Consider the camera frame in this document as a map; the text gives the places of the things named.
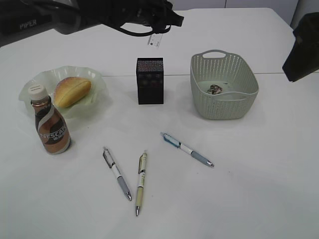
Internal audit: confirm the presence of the black mesh pen holder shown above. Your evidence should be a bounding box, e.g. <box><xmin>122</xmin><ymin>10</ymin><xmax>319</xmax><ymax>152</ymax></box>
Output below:
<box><xmin>136</xmin><ymin>58</ymin><xmax>164</xmax><ymax>105</ymax></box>

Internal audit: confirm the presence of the white pen with grey grip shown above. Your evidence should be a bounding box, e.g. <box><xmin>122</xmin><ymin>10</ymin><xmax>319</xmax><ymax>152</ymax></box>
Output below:
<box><xmin>160</xmin><ymin>132</ymin><xmax>215</xmax><ymax>168</ymax></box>

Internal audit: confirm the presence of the sugared bread roll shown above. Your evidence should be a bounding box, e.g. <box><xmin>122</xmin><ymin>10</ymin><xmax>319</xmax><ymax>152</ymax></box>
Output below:
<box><xmin>54</xmin><ymin>77</ymin><xmax>91</xmax><ymax>108</ymax></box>

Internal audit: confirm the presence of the grey grip patterned pen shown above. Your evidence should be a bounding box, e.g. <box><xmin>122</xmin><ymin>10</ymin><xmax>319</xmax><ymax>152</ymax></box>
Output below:
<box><xmin>103</xmin><ymin>146</ymin><xmax>132</xmax><ymax>201</ymax></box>

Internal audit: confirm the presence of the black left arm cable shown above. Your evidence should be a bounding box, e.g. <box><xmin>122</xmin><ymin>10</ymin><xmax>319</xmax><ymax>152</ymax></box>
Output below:
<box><xmin>109</xmin><ymin>21</ymin><xmax>172</xmax><ymax>37</ymax></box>

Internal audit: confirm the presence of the beige grip patterned pen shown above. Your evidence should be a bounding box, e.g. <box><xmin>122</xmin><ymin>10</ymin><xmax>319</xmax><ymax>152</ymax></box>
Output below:
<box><xmin>135</xmin><ymin>150</ymin><xmax>148</xmax><ymax>217</ymax></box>

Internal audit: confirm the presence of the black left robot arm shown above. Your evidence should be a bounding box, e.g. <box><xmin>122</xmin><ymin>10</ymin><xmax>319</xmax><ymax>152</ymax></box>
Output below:
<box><xmin>0</xmin><ymin>0</ymin><xmax>184</xmax><ymax>37</ymax></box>

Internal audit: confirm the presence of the pale green wavy plate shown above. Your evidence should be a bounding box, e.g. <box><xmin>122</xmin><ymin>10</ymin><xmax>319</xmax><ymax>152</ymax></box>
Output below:
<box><xmin>18</xmin><ymin>66</ymin><xmax>106</xmax><ymax>119</ymax></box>

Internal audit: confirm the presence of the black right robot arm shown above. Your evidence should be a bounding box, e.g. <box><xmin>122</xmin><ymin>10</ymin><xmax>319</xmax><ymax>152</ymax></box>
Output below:
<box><xmin>282</xmin><ymin>12</ymin><xmax>319</xmax><ymax>82</ymax></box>

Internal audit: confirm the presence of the light green plastic basket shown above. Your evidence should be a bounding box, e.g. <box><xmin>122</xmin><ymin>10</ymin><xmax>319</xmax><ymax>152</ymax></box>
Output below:
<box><xmin>190</xmin><ymin>50</ymin><xmax>259</xmax><ymax>120</ymax></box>

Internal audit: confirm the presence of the brown Nescafe coffee bottle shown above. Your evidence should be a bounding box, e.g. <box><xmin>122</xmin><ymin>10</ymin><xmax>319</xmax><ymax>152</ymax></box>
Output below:
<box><xmin>28</xmin><ymin>84</ymin><xmax>71</xmax><ymax>154</ymax></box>

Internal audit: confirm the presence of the small paper ball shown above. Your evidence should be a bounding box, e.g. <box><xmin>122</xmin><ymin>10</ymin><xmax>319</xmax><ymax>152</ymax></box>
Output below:
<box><xmin>207</xmin><ymin>84</ymin><xmax>223</xmax><ymax>95</ymax></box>

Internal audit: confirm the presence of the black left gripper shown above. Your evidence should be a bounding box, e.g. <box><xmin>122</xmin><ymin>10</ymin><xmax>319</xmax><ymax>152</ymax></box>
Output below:
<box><xmin>99</xmin><ymin>0</ymin><xmax>184</xmax><ymax>29</ymax></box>

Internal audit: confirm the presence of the transparent plastic ruler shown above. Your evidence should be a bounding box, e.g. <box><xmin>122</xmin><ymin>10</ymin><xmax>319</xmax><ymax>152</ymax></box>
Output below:
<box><xmin>148</xmin><ymin>34</ymin><xmax>163</xmax><ymax>48</ymax></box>

